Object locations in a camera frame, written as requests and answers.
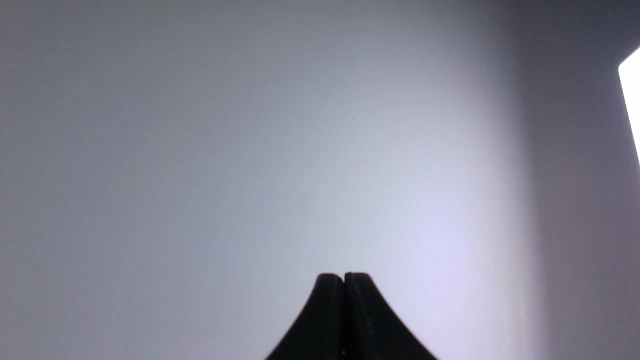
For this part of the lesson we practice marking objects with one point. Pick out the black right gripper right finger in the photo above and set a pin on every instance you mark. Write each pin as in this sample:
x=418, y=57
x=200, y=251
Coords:
x=373, y=330

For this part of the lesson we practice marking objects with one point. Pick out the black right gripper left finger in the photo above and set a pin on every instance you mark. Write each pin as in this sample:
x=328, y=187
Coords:
x=317, y=332

